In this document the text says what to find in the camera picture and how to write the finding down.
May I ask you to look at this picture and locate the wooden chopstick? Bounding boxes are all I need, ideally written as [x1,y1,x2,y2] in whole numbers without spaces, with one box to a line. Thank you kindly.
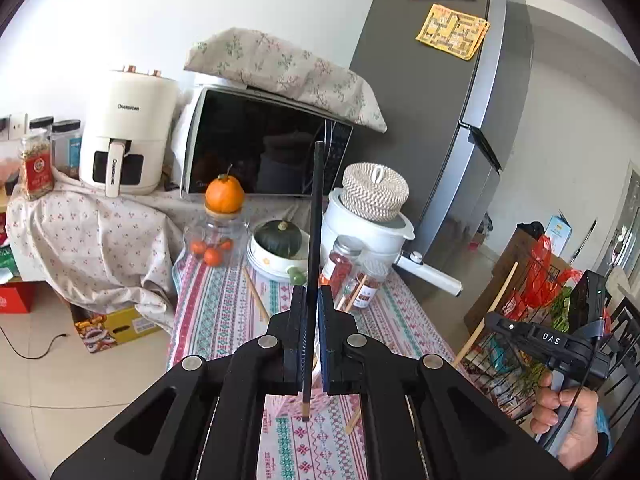
[344,274,368,313]
[242,266,270,322]
[344,408,361,434]
[451,261,520,369]

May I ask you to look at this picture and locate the person's right hand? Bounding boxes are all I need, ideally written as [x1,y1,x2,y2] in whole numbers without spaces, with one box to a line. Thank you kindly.
[529,369,601,472]

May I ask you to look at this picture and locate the red plastic bag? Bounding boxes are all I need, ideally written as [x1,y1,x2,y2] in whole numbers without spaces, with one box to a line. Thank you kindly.
[498,235,582,333]

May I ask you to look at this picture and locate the green lime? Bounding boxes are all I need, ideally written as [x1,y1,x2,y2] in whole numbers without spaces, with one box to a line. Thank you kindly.
[288,266,306,286]

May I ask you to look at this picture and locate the white ceramic bowl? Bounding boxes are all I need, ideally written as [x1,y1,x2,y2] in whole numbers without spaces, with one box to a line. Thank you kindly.
[246,232,309,284]

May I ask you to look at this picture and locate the hawthorn slices plastic jar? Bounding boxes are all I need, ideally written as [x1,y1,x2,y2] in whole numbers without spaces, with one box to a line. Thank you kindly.
[345,257,390,309]

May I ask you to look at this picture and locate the goji berry plastic jar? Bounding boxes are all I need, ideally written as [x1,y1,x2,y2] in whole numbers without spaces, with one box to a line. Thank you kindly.
[319,235,364,298]

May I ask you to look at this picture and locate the dark green squash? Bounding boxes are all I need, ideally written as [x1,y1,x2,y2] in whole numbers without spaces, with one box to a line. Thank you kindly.
[254,220,303,259]

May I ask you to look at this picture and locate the clear glass jar with tomatoes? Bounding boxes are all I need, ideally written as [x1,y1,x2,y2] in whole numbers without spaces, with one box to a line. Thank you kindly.
[183,207,248,269]

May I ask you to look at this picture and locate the white electric cooking pot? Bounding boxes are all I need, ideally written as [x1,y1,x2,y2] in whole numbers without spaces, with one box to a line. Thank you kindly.
[319,186,464,298]

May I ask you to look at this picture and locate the orange mandarin fruit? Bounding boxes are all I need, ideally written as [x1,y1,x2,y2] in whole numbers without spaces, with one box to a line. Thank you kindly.
[205,167,245,214]

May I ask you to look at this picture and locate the yellow cardboard box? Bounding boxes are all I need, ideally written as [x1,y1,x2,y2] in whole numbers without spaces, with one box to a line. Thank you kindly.
[70,306,160,354]

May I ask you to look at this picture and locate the white floral cloth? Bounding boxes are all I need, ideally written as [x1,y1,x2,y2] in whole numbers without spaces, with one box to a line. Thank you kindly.
[5,169,321,331]

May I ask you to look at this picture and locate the black glass microwave oven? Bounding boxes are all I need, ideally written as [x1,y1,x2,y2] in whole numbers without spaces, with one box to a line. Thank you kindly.
[170,86,354,196]

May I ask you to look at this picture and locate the cream air fryer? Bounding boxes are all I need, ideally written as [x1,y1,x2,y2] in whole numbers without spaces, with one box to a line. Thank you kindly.
[79,65,179,198]

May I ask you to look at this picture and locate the floral microwave cover cloth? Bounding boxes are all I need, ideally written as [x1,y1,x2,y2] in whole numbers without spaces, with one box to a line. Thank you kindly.
[184,27,387,133]

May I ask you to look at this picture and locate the black lid storage canister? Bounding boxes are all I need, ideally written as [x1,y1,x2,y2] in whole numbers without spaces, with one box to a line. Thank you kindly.
[51,119,82,179]

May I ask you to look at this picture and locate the red label spice jar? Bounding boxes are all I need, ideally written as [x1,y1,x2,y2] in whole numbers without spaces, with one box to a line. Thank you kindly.
[20,129,54,200]

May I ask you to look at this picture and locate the grey refrigerator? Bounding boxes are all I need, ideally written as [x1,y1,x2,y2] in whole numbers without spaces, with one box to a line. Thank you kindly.
[344,0,534,266]

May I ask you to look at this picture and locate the yellow paper on fridge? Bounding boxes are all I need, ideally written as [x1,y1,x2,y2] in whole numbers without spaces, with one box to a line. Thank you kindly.
[416,3,490,61]

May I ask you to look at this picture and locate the woven rope lidded basket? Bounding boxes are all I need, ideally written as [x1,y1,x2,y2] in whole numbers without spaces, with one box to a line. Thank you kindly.
[341,162,410,222]

